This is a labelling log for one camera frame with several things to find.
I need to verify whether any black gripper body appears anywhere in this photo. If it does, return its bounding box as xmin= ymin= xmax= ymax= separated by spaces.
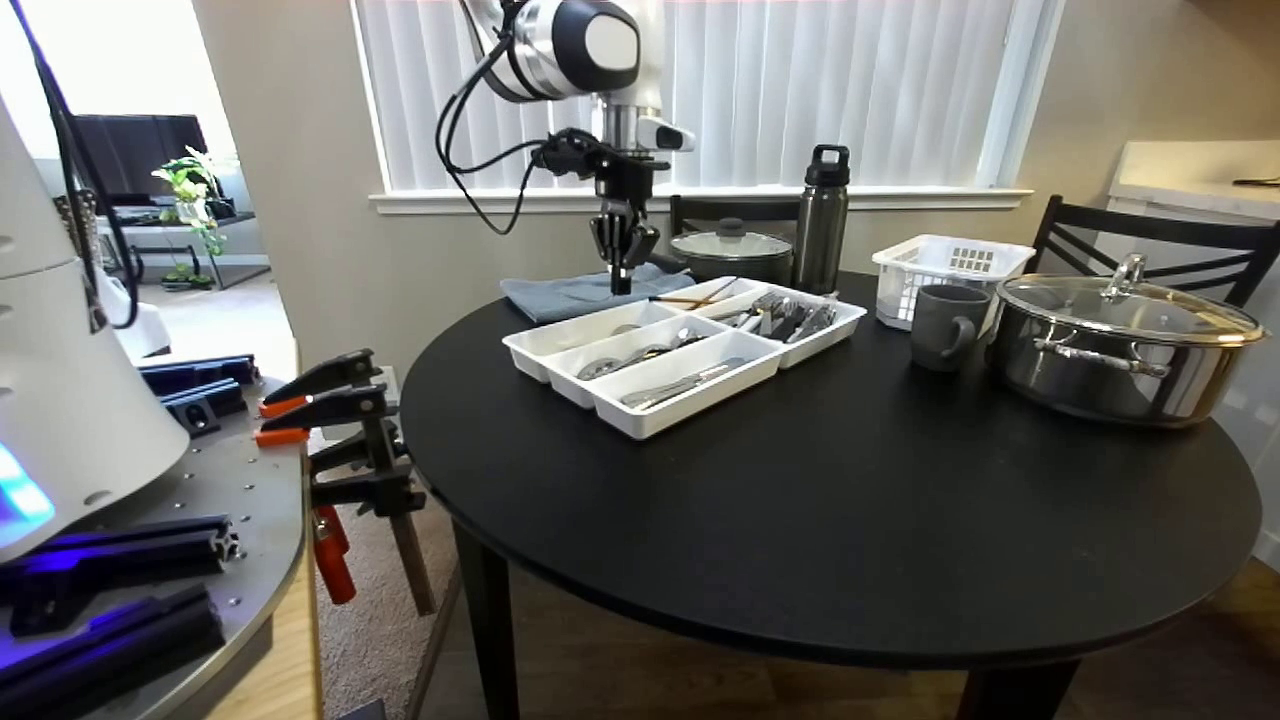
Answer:
xmin=534 ymin=127 xmax=659 ymax=252

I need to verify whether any white robot base cone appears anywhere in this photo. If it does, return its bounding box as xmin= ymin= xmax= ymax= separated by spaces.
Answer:
xmin=0 ymin=105 xmax=187 ymax=559

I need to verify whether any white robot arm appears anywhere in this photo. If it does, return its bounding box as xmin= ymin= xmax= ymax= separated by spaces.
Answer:
xmin=436 ymin=0 xmax=693 ymax=298

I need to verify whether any grey pot lid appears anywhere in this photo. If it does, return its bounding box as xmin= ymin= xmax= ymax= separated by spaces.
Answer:
xmin=672 ymin=226 xmax=789 ymax=259

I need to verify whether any blue folded cloth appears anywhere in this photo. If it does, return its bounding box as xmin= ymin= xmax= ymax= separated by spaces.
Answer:
xmin=501 ymin=266 xmax=693 ymax=324

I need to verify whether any white cutlery tray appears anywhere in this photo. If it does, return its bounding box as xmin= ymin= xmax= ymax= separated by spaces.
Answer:
xmin=504 ymin=275 xmax=864 ymax=442

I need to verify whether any dark steel water bottle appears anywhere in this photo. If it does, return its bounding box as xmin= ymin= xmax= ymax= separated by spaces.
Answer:
xmin=795 ymin=143 xmax=851 ymax=294

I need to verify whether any white plastic basket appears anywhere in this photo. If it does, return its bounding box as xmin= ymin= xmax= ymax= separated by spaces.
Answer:
xmin=872 ymin=238 xmax=1031 ymax=333

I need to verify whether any grey ceramic mug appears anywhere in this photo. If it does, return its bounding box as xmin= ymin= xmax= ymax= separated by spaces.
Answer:
xmin=911 ymin=283 xmax=994 ymax=374

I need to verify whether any orange black clamp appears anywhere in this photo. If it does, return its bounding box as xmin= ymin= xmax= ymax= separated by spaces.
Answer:
xmin=307 ymin=465 xmax=436 ymax=616
xmin=256 ymin=349 xmax=389 ymax=448

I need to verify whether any round black table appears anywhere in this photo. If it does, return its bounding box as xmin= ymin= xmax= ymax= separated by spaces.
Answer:
xmin=402 ymin=306 xmax=1260 ymax=720

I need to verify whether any black wooden chair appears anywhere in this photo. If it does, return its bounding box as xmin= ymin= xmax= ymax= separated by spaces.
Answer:
xmin=1030 ymin=197 xmax=1280 ymax=309

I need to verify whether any green potted plant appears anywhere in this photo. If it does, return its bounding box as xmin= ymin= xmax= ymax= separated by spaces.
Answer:
xmin=156 ymin=149 xmax=223 ymax=289

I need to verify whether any black television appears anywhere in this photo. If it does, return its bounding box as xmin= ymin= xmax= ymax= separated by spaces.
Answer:
xmin=74 ymin=117 xmax=208 ymax=205

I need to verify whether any steel pot with lid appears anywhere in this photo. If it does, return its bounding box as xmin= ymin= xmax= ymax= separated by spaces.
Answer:
xmin=994 ymin=269 xmax=1266 ymax=427

